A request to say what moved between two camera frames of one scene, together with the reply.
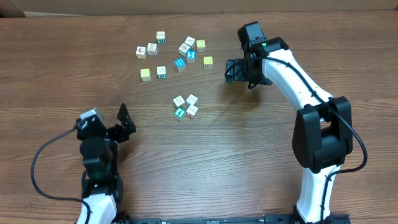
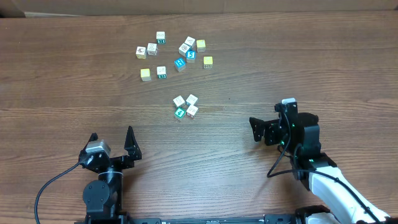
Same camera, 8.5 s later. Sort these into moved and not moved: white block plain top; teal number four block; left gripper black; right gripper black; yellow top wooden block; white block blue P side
Moved: right gripper black; left gripper black
Not moved: white block plain top; teal number four block; white block blue P side; yellow top wooden block
